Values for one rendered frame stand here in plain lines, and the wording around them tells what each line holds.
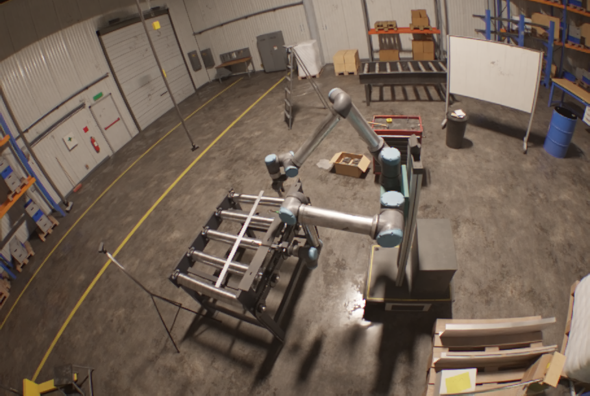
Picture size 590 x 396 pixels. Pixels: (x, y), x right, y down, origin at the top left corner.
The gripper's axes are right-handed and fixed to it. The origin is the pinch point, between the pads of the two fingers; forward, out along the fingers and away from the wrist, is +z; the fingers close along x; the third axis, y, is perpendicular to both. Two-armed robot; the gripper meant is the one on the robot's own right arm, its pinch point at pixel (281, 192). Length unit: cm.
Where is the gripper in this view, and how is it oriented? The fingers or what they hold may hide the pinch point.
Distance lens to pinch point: 202.5
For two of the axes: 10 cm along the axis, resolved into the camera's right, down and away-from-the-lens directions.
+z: 2.2, 7.8, 5.9
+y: -9.2, -0.5, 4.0
